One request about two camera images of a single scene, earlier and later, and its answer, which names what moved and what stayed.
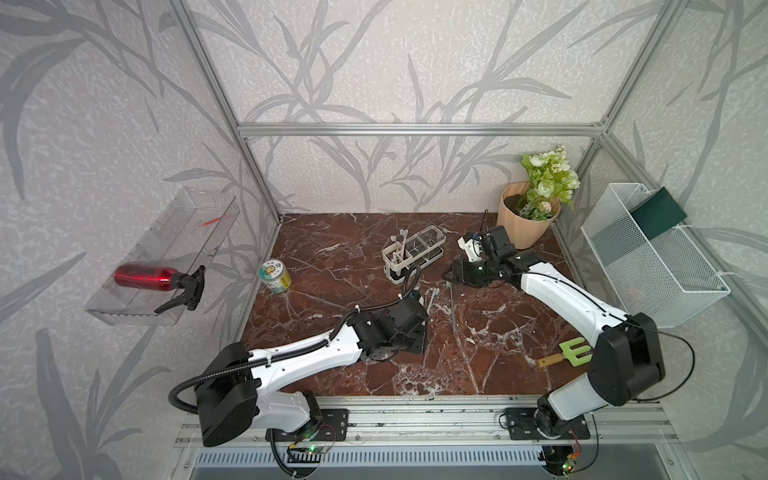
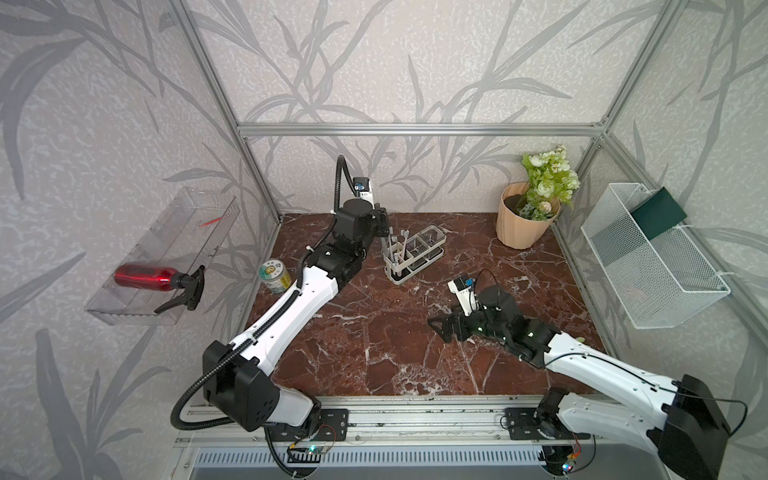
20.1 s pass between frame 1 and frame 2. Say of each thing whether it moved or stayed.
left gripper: moved
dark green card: stayed
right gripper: moved
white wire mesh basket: stayed
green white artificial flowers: stayed
